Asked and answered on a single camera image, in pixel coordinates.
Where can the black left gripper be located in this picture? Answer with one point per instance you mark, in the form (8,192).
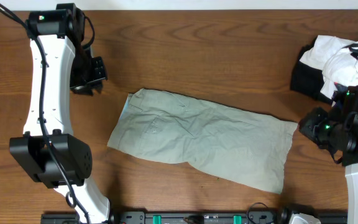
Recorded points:
(96,72)

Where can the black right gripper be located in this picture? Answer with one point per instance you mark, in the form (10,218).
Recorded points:
(308,125)

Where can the khaki green shorts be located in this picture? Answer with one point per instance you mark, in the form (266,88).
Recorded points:
(232,144)

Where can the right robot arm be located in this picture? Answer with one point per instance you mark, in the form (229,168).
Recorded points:
(348,103)

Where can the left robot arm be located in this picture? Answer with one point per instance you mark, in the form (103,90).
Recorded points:
(63,63)

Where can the black garment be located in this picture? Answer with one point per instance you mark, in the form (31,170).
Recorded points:
(307,80)

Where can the white garment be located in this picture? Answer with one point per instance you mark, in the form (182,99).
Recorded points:
(336,59)

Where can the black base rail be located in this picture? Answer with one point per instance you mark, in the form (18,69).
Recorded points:
(181,218)

